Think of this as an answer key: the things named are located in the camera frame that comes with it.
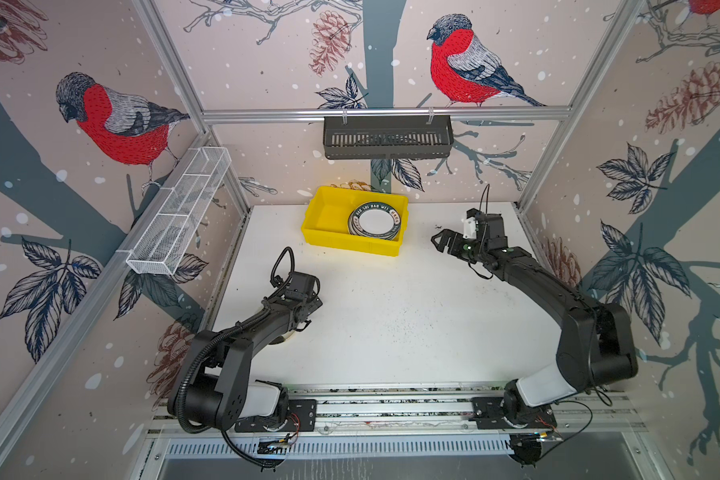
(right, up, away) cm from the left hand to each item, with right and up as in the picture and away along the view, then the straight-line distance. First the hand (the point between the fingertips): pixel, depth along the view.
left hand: (304, 305), depth 91 cm
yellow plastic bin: (+3, +27, +24) cm, 36 cm away
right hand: (+43, +20, -2) cm, 47 cm away
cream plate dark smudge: (-6, -8, -7) cm, 12 cm away
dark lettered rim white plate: (+23, +27, +17) cm, 40 cm away
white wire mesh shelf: (-31, +29, -12) cm, 44 cm away
